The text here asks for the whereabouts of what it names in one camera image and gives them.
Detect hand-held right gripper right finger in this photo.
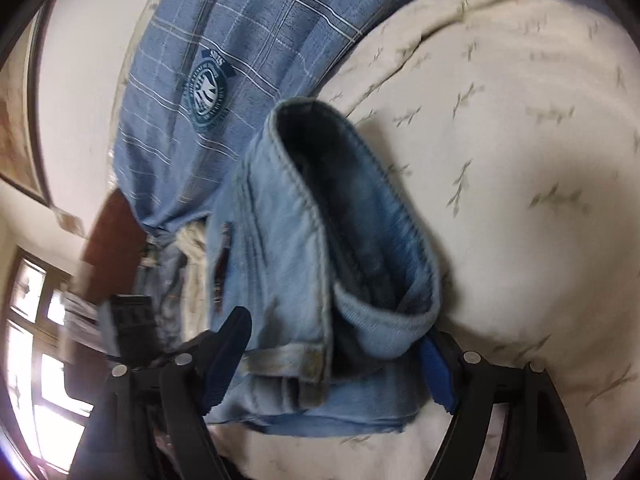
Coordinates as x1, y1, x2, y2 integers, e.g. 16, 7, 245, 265
419, 327, 588, 480

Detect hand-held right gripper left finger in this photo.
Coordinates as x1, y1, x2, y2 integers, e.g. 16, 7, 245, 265
70, 305, 253, 480

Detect light blue denim pants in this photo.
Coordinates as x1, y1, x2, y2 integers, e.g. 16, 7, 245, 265
207, 99, 443, 436

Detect brown headboard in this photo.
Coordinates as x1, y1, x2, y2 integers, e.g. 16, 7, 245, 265
82, 187, 148, 306

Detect wooden window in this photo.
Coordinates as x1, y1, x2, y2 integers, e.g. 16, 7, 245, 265
0, 252, 101, 476

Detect cream leaf print quilt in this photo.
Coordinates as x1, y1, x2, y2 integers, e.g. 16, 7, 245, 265
177, 0, 640, 480

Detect blue plaid blanket with emblem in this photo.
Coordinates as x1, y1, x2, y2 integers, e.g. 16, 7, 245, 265
109, 0, 451, 241

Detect small wall picture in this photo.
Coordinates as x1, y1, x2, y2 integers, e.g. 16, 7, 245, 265
55, 207, 86, 238

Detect large framed wall picture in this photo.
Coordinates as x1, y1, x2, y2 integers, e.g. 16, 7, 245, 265
0, 5, 53, 208

